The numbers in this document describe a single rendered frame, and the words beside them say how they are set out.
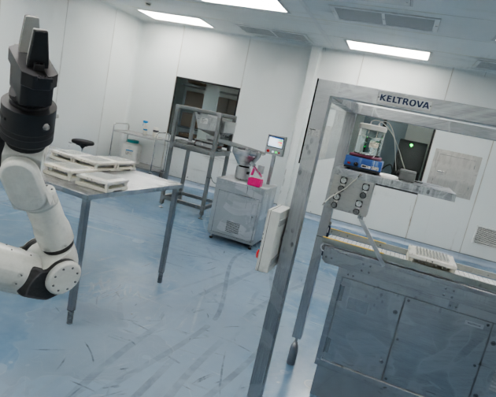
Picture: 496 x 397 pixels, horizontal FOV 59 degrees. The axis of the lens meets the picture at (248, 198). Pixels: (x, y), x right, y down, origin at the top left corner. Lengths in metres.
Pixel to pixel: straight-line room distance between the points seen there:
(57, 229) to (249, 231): 4.39
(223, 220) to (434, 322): 3.25
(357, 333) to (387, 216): 5.22
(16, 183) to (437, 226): 7.34
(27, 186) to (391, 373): 2.33
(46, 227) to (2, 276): 0.12
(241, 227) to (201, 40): 4.42
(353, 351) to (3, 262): 2.18
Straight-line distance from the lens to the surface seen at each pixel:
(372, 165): 2.49
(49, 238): 0.99
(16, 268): 0.98
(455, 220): 7.88
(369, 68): 7.85
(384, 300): 2.66
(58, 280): 1.02
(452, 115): 1.79
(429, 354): 2.76
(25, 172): 0.88
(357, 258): 2.55
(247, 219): 5.26
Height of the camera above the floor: 1.56
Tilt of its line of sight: 11 degrees down
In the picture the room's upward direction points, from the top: 12 degrees clockwise
